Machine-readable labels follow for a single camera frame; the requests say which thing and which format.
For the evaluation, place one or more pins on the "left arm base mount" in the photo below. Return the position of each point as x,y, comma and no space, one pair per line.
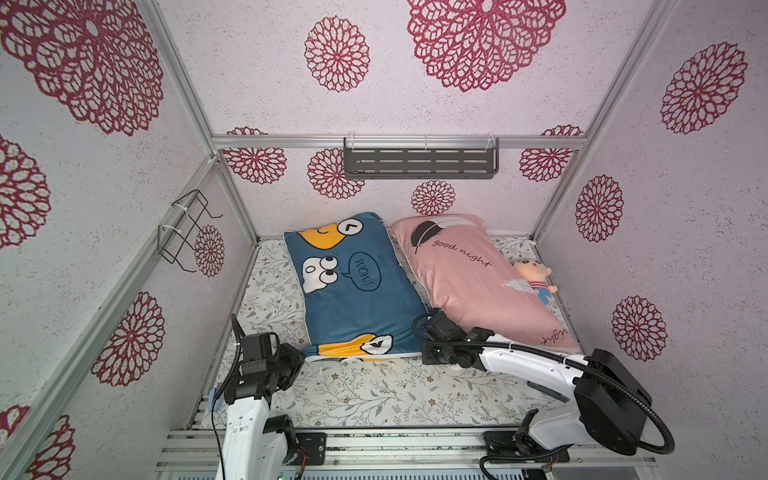
306,448

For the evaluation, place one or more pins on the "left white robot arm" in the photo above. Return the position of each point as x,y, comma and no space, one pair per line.
258,444

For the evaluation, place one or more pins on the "pink good night pillow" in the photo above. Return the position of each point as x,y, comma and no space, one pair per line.
475,285

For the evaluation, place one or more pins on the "floral bed sheet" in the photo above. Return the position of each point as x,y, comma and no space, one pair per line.
351,393

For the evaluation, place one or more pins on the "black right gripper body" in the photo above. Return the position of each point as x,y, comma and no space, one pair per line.
437,339

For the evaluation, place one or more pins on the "small plush doll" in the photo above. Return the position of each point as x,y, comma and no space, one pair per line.
536,276

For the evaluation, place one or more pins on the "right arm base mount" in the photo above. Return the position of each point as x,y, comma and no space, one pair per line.
518,446

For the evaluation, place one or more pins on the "blue cartoon pillowcase pillow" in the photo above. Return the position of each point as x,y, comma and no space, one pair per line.
359,301

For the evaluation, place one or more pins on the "black wire wall rack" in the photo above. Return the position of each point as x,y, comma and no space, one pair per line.
192,242

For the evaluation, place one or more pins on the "grey wall shelf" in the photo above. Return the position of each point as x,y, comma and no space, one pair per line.
426,163

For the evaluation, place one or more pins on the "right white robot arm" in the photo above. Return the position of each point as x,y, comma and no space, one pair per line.
601,401

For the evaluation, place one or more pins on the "blue clip on rail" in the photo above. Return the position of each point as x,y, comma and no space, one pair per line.
214,401

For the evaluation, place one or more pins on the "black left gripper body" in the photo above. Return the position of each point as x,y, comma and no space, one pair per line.
286,366

